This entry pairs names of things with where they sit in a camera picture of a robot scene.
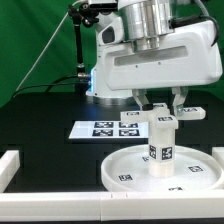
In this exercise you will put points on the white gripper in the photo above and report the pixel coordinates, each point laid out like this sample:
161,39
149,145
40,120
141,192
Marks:
186,57

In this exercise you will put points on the white cross-shaped table base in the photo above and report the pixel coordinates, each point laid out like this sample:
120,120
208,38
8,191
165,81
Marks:
161,117

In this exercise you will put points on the white round table top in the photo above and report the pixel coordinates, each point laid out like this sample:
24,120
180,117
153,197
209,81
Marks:
128,170

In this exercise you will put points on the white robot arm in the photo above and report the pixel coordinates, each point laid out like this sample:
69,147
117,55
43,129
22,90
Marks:
140,45

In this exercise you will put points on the white marker sheet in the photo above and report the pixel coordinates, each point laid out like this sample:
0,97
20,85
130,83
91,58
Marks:
108,130

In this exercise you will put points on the white front fence bar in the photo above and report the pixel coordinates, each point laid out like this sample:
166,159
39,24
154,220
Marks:
110,206

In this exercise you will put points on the white left fence block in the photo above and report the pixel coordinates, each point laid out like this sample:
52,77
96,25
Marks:
9,164

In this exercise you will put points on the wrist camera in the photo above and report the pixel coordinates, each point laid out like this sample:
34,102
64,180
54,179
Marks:
113,33

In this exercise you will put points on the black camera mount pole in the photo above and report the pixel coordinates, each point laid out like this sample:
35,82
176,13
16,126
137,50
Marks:
87,17

